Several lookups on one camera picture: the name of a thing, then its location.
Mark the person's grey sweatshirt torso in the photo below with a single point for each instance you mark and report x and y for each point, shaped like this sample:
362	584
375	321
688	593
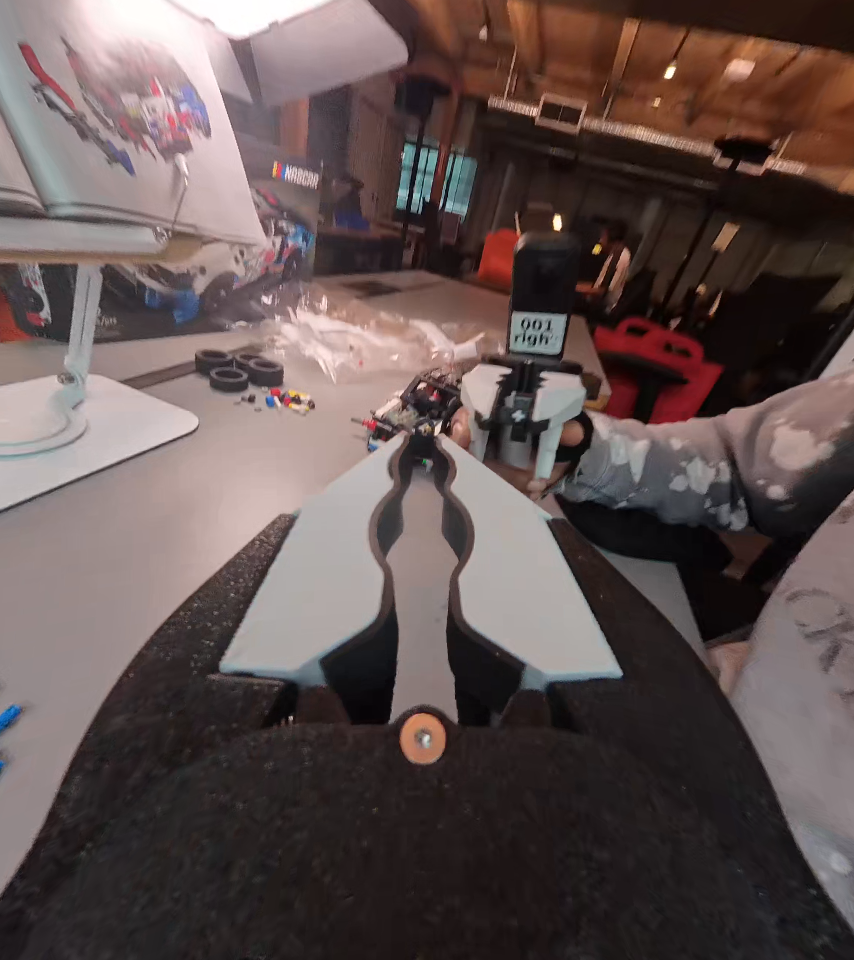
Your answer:
832	675

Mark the toy instruction book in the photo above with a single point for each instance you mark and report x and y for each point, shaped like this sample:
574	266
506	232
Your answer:
134	97

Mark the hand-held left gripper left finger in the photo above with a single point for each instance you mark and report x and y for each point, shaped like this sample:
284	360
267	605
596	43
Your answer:
307	600

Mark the toy set box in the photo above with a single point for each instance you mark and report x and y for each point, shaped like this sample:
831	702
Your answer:
277	225

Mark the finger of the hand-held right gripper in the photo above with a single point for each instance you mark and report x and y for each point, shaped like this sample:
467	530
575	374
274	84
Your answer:
481	412
565	397

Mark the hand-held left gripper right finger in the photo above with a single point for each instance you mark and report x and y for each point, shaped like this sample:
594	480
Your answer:
532	600

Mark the partly built toy car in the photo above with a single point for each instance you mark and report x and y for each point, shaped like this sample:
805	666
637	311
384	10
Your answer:
412	412

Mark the heap of small coloured parts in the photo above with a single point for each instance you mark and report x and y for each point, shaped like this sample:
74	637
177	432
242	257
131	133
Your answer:
284	400

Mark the heap of clear plastic bags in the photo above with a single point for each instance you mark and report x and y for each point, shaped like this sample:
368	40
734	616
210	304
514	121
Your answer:
367	337

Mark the person's right forearm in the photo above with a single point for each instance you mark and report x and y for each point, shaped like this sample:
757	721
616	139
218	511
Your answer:
697	465

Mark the person's right hand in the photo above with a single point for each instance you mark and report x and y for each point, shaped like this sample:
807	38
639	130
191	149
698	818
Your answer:
577	446

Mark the white book stand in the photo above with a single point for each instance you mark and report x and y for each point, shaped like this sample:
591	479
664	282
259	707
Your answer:
111	427

